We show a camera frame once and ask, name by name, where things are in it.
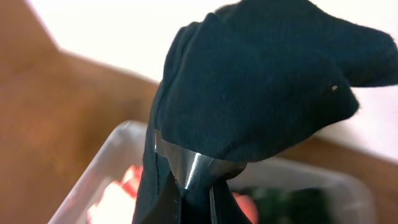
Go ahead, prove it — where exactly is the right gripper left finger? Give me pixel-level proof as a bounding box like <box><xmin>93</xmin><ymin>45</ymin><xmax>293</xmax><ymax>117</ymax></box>
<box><xmin>141</xmin><ymin>172</ymin><xmax>182</xmax><ymax>224</ymax></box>

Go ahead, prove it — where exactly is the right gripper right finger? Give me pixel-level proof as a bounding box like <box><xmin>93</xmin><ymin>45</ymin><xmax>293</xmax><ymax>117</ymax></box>
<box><xmin>210</xmin><ymin>182</ymin><xmax>251</xmax><ymax>224</ymax></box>

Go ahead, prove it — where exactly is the pink white printed garment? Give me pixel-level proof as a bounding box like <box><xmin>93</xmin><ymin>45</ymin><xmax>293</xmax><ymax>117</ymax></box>
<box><xmin>86</xmin><ymin>164</ymin><xmax>259</xmax><ymax>224</ymax></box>

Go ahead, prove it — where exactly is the green garment with tape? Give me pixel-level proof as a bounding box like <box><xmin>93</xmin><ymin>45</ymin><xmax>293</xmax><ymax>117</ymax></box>
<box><xmin>238</xmin><ymin>187</ymin><xmax>335</xmax><ymax>224</ymax></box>

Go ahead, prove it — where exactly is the dark navy garment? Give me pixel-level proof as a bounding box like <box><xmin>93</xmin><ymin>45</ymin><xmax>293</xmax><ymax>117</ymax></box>
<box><xmin>133</xmin><ymin>0</ymin><xmax>397</xmax><ymax>223</ymax></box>

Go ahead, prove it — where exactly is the clear plastic storage bin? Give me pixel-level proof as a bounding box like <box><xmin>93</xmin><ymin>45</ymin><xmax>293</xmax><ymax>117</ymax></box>
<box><xmin>49</xmin><ymin>121</ymin><xmax>377</xmax><ymax>224</ymax></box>

